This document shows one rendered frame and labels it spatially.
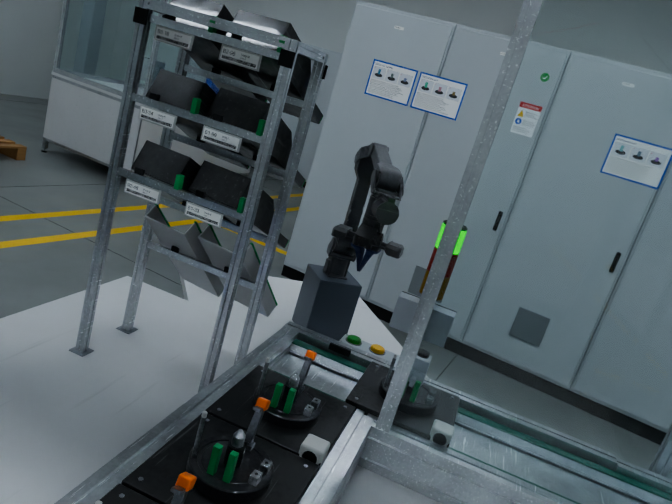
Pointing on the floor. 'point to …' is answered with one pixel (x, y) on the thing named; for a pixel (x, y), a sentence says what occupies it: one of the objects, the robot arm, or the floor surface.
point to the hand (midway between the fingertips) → (362, 259)
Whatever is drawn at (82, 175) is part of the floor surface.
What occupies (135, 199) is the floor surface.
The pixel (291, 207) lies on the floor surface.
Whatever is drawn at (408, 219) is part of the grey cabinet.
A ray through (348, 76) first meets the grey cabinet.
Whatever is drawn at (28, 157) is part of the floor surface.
